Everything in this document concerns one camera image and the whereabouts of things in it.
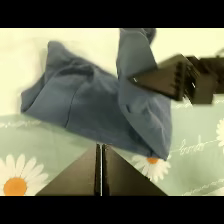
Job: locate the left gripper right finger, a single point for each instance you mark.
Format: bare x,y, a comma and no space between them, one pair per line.
125,178

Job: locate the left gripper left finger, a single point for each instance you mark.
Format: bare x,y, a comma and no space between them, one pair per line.
78,178

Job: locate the blue shirt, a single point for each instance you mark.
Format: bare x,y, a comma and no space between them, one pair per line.
100,100

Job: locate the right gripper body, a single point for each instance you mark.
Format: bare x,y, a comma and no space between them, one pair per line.
208,80

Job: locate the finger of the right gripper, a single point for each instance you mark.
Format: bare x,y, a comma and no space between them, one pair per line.
163,78

